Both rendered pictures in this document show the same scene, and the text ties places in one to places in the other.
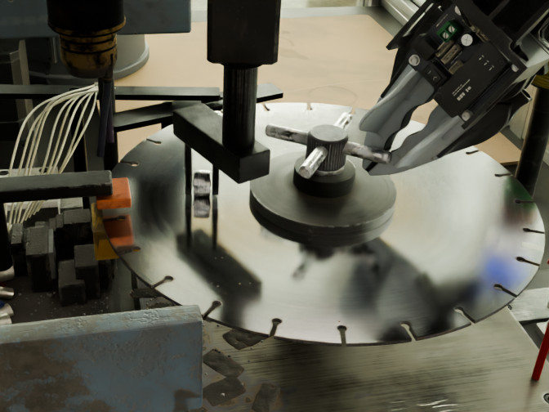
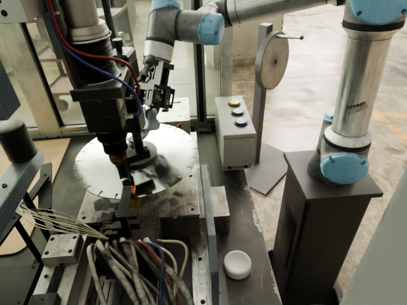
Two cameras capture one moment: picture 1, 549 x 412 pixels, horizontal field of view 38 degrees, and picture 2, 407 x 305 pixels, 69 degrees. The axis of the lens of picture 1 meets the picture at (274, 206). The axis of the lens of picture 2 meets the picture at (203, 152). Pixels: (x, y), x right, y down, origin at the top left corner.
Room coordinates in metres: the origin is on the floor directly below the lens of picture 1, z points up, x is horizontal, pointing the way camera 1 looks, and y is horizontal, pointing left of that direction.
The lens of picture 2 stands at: (0.20, 0.55, 1.43)
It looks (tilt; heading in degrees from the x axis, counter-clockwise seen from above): 37 degrees down; 283
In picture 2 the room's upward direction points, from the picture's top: 3 degrees counter-clockwise
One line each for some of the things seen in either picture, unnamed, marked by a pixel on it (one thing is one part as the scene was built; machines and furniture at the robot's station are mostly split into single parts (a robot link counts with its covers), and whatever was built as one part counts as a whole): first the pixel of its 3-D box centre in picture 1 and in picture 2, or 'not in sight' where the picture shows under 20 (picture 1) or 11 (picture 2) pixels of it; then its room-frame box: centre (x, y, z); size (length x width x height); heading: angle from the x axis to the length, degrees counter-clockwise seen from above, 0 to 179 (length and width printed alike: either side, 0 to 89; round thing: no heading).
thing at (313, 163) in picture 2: not in sight; (332, 159); (-0.05, -0.29, 0.80); 0.15 x 0.15 x 0.10
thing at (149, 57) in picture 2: not in sight; (139, 66); (0.46, -0.01, 1.21); 0.08 x 0.06 x 0.03; 105
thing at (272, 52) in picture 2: not in sight; (258, 104); (0.21, -1.23, 0.50); 0.50 x 0.50 x 1.00; 60
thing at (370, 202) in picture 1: (323, 181); (135, 150); (0.52, -0.04, 0.96); 0.11 x 0.11 x 0.03
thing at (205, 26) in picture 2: not in sight; (202, 26); (0.36, -0.23, 1.24); 0.11 x 0.11 x 0.08; 83
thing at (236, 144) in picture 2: not in sight; (232, 131); (0.29, -0.39, 0.82); 0.28 x 0.11 x 0.15; 105
